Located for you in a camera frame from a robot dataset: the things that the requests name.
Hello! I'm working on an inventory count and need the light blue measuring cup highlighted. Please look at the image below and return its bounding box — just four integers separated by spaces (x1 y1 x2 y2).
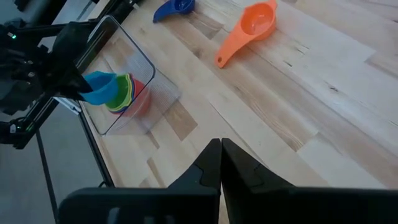
79 70 120 106

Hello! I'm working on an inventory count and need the orange measuring cup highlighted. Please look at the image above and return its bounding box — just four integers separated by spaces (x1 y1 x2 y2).
214 0 278 69

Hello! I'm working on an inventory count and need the yellow measuring cup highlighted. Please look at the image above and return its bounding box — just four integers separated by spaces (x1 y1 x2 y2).
114 74 136 112

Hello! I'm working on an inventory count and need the clear plastic basket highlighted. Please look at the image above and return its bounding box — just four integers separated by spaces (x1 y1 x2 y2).
76 14 183 137

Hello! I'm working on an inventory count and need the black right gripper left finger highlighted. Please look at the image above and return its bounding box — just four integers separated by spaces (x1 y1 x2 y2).
58 138 222 224

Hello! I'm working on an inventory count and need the green measuring cup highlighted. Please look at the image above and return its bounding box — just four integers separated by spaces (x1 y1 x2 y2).
104 73 133 113

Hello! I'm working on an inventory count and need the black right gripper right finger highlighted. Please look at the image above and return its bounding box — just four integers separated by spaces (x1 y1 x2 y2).
221 138 398 224

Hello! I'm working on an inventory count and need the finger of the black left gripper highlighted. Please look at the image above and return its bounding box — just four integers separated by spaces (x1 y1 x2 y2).
46 21 94 94
55 90 83 101

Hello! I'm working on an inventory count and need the small navy measuring cup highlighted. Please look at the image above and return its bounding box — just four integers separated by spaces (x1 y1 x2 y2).
152 0 196 24

